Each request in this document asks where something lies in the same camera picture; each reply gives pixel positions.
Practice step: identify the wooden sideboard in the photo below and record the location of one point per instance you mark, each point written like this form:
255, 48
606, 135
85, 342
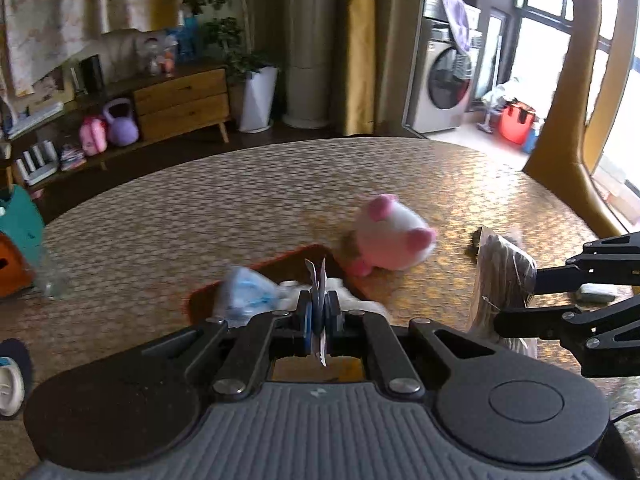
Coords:
120, 152

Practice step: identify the teal plastic object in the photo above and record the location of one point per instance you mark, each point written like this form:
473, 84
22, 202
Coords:
20, 220

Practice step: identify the white router with antennas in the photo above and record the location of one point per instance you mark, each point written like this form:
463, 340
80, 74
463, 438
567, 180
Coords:
35, 162

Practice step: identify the yellow giraffe figure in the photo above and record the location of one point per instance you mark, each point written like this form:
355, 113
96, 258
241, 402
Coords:
570, 135

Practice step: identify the white slipper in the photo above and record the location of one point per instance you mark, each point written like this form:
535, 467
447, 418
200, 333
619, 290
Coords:
10, 387

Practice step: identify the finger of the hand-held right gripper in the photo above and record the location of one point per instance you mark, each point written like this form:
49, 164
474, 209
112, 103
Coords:
575, 325
600, 262

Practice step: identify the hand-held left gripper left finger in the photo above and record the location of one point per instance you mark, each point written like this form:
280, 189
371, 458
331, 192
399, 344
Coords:
305, 322

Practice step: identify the white column air conditioner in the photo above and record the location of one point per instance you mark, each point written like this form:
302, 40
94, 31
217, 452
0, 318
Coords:
307, 45

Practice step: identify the blue bottles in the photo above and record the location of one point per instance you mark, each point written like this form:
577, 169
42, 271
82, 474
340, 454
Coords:
187, 35

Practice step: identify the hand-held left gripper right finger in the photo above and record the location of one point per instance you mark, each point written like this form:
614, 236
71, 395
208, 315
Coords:
332, 321

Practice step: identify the dark brown tray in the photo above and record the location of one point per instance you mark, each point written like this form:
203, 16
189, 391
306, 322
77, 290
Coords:
210, 300

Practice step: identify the white washing machine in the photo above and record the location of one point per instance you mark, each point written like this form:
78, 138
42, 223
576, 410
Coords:
440, 85

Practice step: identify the white and teal tissue pack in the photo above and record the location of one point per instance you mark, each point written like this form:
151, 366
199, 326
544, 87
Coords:
595, 293

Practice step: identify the red bucket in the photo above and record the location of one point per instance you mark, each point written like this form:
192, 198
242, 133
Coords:
515, 125

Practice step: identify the wooden drawer cabinet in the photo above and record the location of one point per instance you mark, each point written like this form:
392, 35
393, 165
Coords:
182, 105

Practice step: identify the orange plastic object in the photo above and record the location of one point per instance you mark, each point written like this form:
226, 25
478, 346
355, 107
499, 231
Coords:
12, 267

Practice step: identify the floral hanging sheet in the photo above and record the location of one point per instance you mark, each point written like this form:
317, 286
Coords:
75, 5

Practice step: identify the white angular planter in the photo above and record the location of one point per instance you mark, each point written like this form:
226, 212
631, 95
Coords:
257, 102

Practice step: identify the green leafy plant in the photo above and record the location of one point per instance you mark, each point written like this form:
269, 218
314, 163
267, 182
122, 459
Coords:
220, 10

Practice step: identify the pink and white plush toy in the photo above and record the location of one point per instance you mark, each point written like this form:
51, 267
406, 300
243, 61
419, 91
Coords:
390, 232

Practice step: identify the yellow curtain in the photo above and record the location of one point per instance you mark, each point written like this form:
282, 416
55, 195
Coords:
361, 45

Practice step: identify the purple cloth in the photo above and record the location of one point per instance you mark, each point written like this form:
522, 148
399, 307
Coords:
457, 20

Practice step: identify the purple kettlebell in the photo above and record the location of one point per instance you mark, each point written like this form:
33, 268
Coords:
121, 127

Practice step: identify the toy figures on cabinet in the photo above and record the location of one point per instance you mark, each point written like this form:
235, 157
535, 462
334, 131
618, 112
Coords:
157, 55

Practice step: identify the blue face mask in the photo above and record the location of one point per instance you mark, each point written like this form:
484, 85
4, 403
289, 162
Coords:
247, 295

